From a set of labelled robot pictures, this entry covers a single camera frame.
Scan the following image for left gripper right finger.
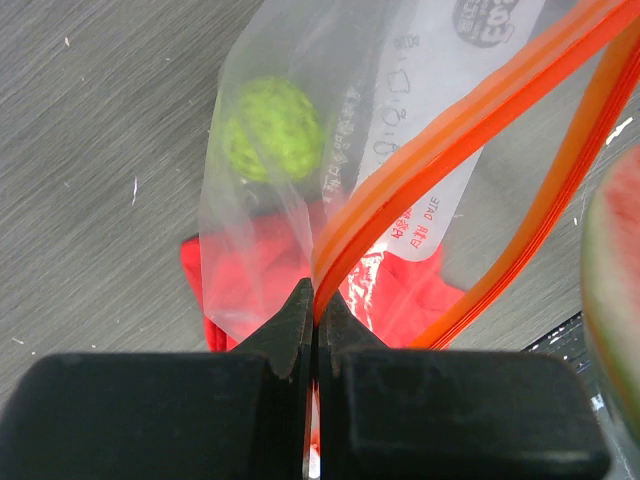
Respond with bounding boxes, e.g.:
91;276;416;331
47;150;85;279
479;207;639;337
316;295;612;479

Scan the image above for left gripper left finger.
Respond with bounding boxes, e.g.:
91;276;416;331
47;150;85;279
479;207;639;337
1;279;313;479

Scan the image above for clear zip bag orange zipper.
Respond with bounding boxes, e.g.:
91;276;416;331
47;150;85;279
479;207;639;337
197;0;640;351

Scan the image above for green custard apple toy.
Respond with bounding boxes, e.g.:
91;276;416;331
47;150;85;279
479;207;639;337
222;76;324;183

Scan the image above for watermelon slice toy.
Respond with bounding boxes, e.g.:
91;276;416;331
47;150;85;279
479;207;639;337
581;146;639;445

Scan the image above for red crumpled cloth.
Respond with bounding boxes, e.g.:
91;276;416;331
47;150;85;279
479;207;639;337
181;195;463;351

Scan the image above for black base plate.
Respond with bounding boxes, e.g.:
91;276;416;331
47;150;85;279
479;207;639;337
524;312;609;416

